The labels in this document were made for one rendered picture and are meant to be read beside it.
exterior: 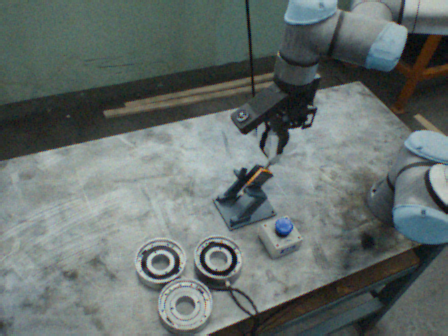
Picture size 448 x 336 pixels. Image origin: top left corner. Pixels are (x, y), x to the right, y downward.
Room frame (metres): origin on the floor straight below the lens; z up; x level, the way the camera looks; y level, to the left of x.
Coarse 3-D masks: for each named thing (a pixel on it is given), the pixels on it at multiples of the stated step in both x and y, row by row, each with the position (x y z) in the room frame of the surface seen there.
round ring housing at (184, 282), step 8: (176, 280) 0.40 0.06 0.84; (184, 280) 0.41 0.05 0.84; (192, 280) 0.41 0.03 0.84; (168, 288) 0.39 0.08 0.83; (176, 288) 0.39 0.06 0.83; (200, 288) 0.40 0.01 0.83; (160, 296) 0.37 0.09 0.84; (176, 296) 0.38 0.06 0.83; (184, 296) 0.38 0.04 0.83; (192, 296) 0.38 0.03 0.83; (208, 296) 0.38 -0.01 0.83; (160, 304) 0.35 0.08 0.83; (176, 304) 0.37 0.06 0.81; (192, 304) 0.38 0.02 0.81; (208, 304) 0.37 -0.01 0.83; (160, 312) 0.33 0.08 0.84; (176, 312) 0.34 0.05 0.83; (192, 312) 0.35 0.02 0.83; (208, 312) 0.35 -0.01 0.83; (200, 320) 0.34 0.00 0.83; (208, 320) 0.34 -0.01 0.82; (168, 328) 0.31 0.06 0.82; (176, 328) 0.31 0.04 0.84; (184, 328) 0.31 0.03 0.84; (192, 328) 0.31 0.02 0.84; (200, 328) 0.32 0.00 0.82
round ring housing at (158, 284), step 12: (156, 240) 0.49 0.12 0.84; (168, 240) 0.49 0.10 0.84; (156, 252) 0.47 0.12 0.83; (168, 252) 0.47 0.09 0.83; (180, 252) 0.48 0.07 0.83; (168, 264) 0.46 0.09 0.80; (180, 264) 0.45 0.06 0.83; (144, 276) 0.40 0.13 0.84; (180, 276) 0.42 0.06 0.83; (156, 288) 0.40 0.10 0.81
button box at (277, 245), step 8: (264, 224) 0.57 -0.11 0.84; (272, 224) 0.57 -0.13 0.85; (264, 232) 0.55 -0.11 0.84; (272, 232) 0.55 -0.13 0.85; (296, 232) 0.56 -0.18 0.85; (264, 240) 0.55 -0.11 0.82; (272, 240) 0.53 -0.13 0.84; (280, 240) 0.53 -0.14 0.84; (288, 240) 0.54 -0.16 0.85; (296, 240) 0.54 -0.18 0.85; (272, 248) 0.52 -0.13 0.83; (280, 248) 0.52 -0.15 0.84; (288, 248) 0.53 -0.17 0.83; (296, 248) 0.54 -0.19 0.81; (272, 256) 0.51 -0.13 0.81; (280, 256) 0.52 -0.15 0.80
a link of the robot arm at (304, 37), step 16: (304, 0) 0.64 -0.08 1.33; (320, 0) 0.64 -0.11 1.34; (336, 0) 0.66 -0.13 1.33; (288, 16) 0.65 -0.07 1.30; (304, 16) 0.63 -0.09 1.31; (320, 16) 0.63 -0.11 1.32; (336, 16) 0.64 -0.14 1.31; (288, 32) 0.64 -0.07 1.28; (304, 32) 0.63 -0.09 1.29; (320, 32) 0.63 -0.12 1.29; (288, 48) 0.64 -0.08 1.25; (304, 48) 0.63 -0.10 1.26; (320, 48) 0.62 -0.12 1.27; (304, 64) 0.63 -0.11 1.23
